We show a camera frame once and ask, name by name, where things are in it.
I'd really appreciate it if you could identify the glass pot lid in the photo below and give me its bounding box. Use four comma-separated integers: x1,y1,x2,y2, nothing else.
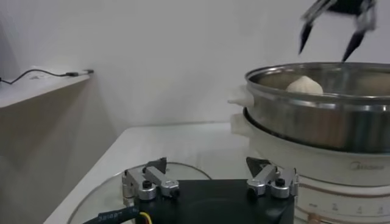
66,162,213,224

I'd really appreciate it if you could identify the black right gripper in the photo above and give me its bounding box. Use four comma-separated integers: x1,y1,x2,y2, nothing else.
298,0,378,63

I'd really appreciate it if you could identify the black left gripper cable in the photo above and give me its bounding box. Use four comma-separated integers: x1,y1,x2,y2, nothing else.
82,205,153,224

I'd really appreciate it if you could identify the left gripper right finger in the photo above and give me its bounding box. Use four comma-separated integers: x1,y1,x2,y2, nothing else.
246,156,299,200

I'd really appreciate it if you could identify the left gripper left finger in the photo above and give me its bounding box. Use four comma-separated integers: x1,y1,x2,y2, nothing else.
121,156,180,201

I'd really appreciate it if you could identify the white steamed baozi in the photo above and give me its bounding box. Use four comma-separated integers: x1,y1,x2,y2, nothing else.
285,75,324,95

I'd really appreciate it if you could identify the black cable with plug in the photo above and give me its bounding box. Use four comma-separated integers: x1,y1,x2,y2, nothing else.
0,69,94,85

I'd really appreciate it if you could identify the white electric pot base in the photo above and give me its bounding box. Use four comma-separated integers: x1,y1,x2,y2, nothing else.
230,113,390,224

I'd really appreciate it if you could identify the white side desk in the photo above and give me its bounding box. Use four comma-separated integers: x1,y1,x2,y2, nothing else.
0,70,92,110

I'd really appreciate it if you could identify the stainless steel steamer basket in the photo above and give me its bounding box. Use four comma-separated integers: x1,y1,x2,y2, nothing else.
227,62,390,153

